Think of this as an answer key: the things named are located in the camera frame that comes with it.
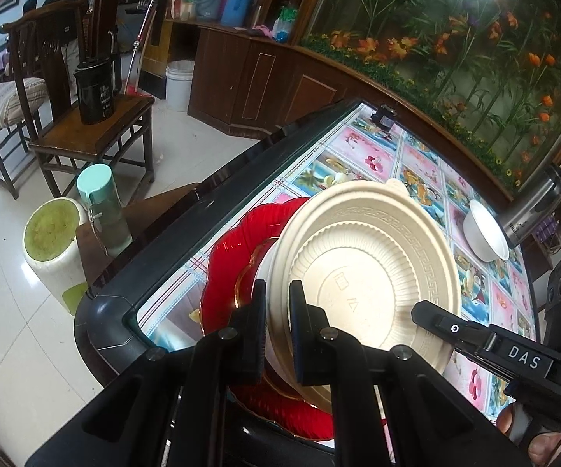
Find white foam bowl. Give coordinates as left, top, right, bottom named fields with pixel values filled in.
left=463, top=199, right=509, bottom=263

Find red glass plate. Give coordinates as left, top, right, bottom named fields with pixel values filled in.
left=200, top=197, right=334, bottom=442

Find beige plastic bowl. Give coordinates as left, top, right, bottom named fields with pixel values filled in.
left=265, top=179, right=461, bottom=412

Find operator hand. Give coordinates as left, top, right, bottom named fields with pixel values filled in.
left=496, top=405, right=561, bottom=467

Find purple bottles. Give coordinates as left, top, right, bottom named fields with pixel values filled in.
left=534, top=214, right=561, bottom=254

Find stainless steel thermos jug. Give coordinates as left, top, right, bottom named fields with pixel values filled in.
left=497, top=163, right=561, bottom=249

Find mint lid glass bottle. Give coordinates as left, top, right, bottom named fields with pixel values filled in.
left=76, top=163, right=133, bottom=257

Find colourful patterned tablecloth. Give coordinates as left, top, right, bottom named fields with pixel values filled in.
left=136, top=104, right=537, bottom=444

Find small dark jar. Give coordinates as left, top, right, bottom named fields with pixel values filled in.
left=370, top=104, right=398, bottom=132

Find flower mural glass panel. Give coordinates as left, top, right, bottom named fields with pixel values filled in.
left=302, top=0, right=561, bottom=192

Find cushioned wooden stool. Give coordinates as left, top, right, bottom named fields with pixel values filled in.
left=0, top=81, right=36, bottom=199

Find white plastic bucket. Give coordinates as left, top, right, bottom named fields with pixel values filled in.
left=165, top=60, right=195, bottom=112

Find black cylindrical container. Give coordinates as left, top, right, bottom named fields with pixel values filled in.
left=74, top=58, right=114, bottom=125

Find wooden chair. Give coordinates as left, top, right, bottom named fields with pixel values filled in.
left=0, top=0, right=155, bottom=201

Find green white bottle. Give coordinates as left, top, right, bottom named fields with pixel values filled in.
left=272, top=6, right=297, bottom=43

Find grey blue thermos flask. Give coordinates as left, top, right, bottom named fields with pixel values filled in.
left=196, top=0, right=221, bottom=22

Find standing person dark clothes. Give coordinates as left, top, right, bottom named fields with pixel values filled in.
left=43, top=0, right=80, bottom=100

